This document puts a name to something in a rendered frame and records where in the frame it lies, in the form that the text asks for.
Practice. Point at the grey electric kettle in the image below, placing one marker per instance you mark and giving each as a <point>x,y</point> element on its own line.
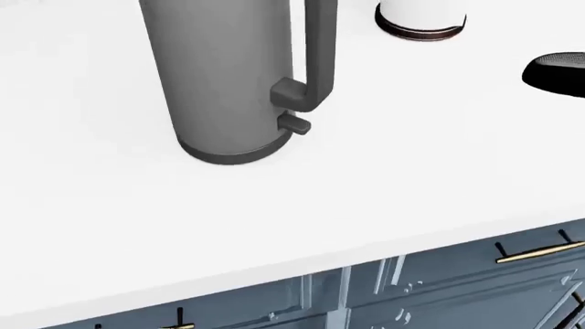
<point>219,68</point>

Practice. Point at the white canister with brown base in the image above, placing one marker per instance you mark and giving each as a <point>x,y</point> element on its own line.
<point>418,17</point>

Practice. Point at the black rounded object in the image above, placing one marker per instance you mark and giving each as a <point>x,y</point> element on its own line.
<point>555,77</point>

